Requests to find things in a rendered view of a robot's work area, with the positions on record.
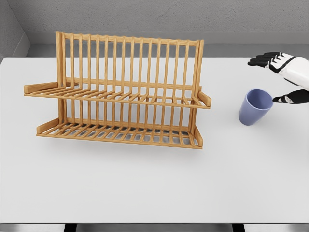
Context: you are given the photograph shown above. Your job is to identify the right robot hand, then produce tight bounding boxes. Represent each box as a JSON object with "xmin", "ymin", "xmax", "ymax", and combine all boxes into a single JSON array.
[{"xmin": 247, "ymin": 51, "xmax": 309, "ymax": 105}]

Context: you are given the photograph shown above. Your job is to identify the wooden two-tier dish rack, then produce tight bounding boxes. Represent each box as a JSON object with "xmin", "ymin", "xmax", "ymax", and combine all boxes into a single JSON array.
[{"xmin": 23, "ymin": 31, "xmax": 212, "ymax": 151}]

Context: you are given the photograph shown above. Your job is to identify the blue cup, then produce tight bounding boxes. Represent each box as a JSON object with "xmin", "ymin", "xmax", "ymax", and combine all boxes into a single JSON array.
[{"xmin": 239, "ymin": 88, "xmax": 274, "ymax": 126}]

